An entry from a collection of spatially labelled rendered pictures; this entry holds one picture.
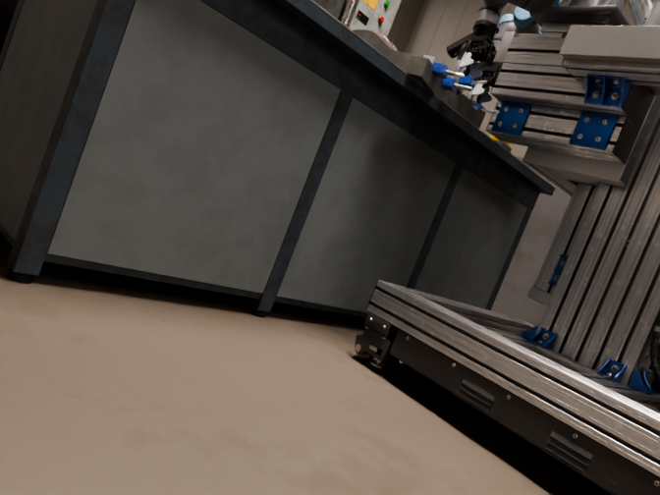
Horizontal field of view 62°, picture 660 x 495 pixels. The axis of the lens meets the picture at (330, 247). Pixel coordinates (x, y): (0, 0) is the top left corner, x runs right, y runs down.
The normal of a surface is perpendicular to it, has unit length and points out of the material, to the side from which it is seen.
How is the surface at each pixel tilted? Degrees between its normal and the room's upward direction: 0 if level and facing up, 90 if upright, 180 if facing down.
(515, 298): 90
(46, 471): 0
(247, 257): 90
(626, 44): 90
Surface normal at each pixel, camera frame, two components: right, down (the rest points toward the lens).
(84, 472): 0.36, -0.93
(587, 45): -0.69, -0.22
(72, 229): 0.66, 0.31
